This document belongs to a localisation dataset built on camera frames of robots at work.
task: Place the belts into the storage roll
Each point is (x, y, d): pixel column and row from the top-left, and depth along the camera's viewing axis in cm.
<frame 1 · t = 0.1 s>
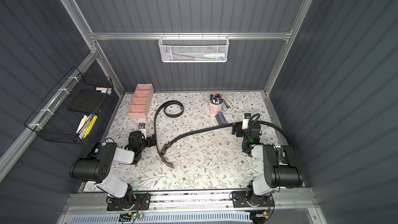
left hand: (145, 134, 96), fingers open
right hand: (243, 123, 94), fingers open
black belt with coiled end: (163, 103, 115), on the table
long black belt: (166, 148, 92), on the table
pink compartment storage box: (141, 101, 117), on the table
pink pen cup: (216, 103, 101), point 12 cm above the table
grey blue stapler: (221, 118, 101), point 5 cm above the table

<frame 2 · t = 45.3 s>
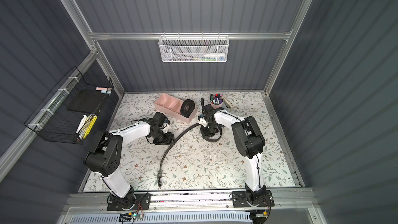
left hand: (170, 143, 92), fingers open
right hand: (206, 136, 95), fingers closed
pink compartment storage box: (172, 106, 115), on the table
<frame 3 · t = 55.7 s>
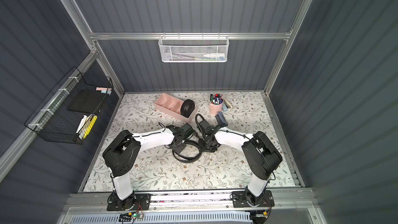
left hand: (174, 148, 92), fingers closed
right hand: (203, 149, 89), fingers open
black belt with coiled end: (183, 159, 88), on the table
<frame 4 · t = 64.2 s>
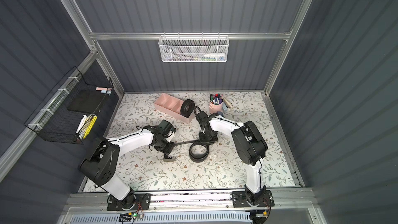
left hand: (169, 150, 89), fingers closed
right hand: (207, 144, 92), fingers closed
black belt with coiled end: (198, 158, 87), point 3 cm above the table
